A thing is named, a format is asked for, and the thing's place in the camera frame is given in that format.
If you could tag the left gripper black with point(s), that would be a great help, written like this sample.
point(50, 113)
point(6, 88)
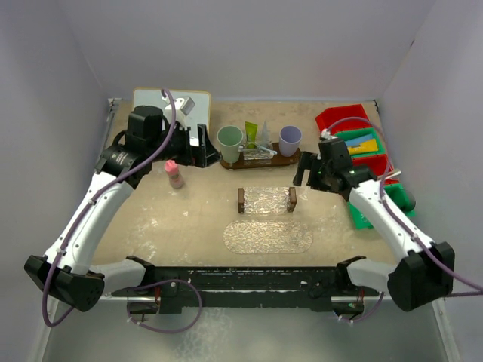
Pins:
point(201, 155)

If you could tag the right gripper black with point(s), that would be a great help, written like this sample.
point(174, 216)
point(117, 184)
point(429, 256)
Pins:
point(306, 163)

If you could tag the green plastic cup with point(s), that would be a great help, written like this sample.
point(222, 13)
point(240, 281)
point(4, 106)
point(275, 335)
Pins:
point(230, 138)

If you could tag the purple plastic cup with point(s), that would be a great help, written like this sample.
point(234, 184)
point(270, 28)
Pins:
point(289, 140)

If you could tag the grey toothbrush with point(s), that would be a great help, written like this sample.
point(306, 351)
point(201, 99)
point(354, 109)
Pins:
point(242, 149)

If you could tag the white grey toothpaste tube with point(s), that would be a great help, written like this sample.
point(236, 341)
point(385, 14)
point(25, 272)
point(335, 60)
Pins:
point(265, 140)

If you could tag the clear acrylic toothbrush holder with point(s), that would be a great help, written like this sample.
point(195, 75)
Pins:
point(256, 158)

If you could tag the clear jar brown lid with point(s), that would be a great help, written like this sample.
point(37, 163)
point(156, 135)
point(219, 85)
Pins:
point(266, 200)

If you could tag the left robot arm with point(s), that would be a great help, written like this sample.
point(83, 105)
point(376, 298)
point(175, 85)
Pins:
point(65, 271)

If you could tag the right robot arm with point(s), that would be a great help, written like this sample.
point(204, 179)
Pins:
point(422, 273)

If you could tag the dark wooden oval tray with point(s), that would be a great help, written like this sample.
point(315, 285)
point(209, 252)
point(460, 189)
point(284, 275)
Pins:
point(277, 161)

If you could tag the blue toothpaste tube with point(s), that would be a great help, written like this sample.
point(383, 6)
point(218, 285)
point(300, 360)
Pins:
point(355, 142)

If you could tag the yellow toothpaste tube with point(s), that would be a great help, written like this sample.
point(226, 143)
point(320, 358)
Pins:
point(364, 148)

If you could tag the white toothbrush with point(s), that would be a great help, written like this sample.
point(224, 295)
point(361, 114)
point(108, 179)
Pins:
point(395, 173)

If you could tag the pink cap bottle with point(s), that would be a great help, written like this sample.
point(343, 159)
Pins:
point(173, 172)

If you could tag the red bin far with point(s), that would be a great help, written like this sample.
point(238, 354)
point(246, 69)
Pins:
point(332, 114)

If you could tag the textured clear oval mat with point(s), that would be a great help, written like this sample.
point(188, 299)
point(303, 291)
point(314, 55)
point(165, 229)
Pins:
point(256, 237)

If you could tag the green bin cups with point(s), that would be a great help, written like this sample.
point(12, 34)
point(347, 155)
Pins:
point(396, 191)

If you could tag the small whiteboard wooden frame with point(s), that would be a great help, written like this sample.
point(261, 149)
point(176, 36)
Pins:
point(200, 114)

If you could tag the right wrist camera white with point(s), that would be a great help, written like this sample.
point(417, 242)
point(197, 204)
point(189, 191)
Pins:
point(326, 135)

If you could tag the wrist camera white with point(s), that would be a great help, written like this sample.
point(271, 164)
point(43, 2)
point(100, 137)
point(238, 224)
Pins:
point(182, 106)
point(326, 135)

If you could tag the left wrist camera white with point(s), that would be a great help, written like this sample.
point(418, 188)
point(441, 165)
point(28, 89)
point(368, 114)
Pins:
point(182, 106)

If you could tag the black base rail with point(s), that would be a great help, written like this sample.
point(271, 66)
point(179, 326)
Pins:
point(245, 287)

